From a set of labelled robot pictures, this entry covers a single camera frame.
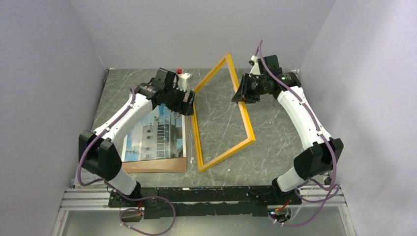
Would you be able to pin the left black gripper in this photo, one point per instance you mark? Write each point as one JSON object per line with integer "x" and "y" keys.
{"x": 178, "y": 107}

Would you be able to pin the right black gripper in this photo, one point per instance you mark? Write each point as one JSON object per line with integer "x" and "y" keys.
{"x": 243, "y": 94}

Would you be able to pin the building photo print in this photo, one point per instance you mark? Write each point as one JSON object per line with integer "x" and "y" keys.
{"x": 158, "y": 135}

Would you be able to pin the yellow picture frame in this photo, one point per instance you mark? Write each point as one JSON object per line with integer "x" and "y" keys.
{"x": 228, "y": 61}

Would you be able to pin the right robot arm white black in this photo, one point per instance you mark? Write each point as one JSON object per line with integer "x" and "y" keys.
{"x": 320, "y": 150}

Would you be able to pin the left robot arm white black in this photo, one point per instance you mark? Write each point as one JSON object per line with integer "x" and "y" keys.
{"x": 99, "y": 159}

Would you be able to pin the brown backing board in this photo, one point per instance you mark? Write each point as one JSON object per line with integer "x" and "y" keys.
{"x": 173, "y": 165}

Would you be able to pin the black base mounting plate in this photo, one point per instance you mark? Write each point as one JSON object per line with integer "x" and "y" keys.
{"x": 167, "y": 208}

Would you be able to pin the clear plastic screw box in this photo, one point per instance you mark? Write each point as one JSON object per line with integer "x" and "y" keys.
{"x": 87, "y": 177}

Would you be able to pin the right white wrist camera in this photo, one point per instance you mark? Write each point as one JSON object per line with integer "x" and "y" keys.
{"x": 255, "y": 66}

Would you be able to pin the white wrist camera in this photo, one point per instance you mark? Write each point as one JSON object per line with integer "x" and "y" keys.
{"x": 255, "y": 66}
{"x": 184, "y": 79}

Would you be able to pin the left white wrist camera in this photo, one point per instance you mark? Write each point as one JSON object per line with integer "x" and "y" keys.
{"x": 184, "y": 79}

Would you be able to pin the aluminium extrusion rail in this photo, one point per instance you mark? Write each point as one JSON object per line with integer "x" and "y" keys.
{"x": 105, "y": 198}

